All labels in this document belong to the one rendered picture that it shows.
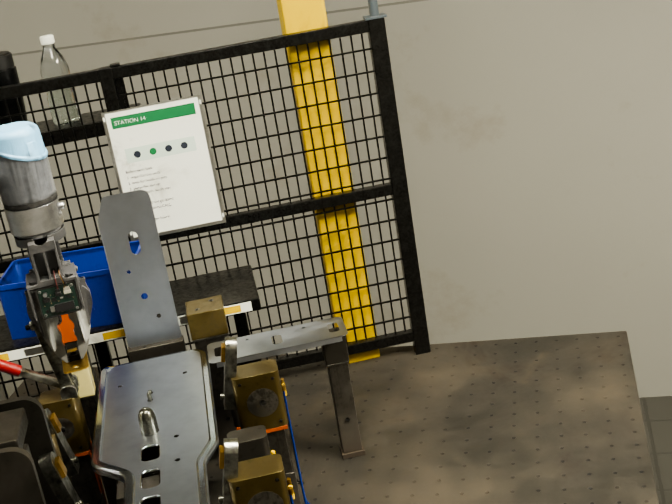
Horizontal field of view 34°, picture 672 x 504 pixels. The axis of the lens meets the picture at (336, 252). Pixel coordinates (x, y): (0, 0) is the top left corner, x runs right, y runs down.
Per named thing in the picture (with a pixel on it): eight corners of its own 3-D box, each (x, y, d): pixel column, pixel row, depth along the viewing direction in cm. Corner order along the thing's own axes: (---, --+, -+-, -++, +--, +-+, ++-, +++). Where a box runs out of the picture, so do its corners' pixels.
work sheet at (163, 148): (226, 222, 258) (200, 94, 247) (131, 241, 256) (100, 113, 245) (225, 220, 260) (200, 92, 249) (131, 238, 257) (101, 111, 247)
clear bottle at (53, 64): (80, 121, 252) (59, 35, 245) (52, 127, 251) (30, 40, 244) (82, 115, 258) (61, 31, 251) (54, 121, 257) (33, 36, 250)
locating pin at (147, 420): (160, 441, 198) (153, 409, 195) (143, 445, 197) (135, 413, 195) (160, 432, 201) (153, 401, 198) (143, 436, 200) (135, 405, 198)
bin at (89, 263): (145, 319, 240) (132, 265, 236) (9, 341, 241) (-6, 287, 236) (155, 291, 256) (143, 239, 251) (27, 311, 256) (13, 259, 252)
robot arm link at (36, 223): (4, 201, 157) (61, 188, 159) (12, 231, 159) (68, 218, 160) (4, 215, 150) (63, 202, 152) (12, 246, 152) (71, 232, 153)
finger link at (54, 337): (49, 378, 159) (37, 320, 156) (47, 362, 165) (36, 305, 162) (70, 374, 160) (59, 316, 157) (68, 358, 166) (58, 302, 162)
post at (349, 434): (365, 454, 237) (345, 334, 227) (343, 459, 236) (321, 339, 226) (361, 443, 241) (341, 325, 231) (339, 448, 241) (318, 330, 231)
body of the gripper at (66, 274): (34, 326, 155) (12, 247, 150) (33, 305, 163) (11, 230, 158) (88, 313, 156) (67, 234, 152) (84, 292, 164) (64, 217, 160)
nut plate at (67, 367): (89, 367, 162) (87, 360, 162) (63, 374, 161) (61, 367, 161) (85, 346, 170) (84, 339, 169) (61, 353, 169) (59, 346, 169)
